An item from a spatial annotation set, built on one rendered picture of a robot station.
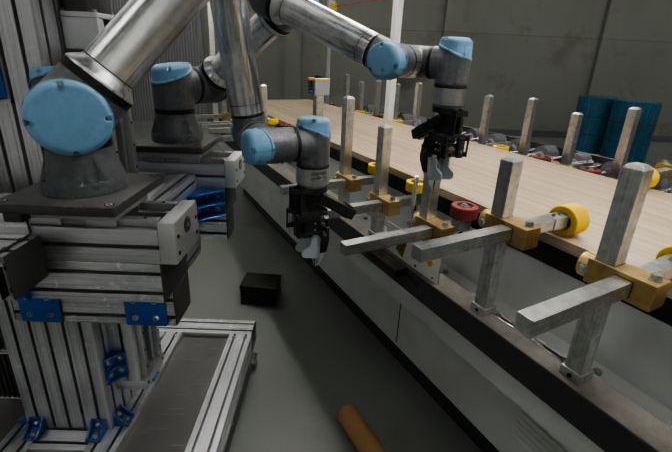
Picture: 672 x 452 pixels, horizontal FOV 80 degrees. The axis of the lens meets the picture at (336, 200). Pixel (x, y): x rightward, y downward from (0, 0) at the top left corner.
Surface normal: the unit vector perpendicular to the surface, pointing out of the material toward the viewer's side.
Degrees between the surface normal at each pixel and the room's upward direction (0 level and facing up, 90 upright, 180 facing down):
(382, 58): 90
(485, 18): 90
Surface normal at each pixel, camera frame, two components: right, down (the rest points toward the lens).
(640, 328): -0.88, 0.12
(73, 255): 0.00, 0.33
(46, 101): 0.42, 0.41
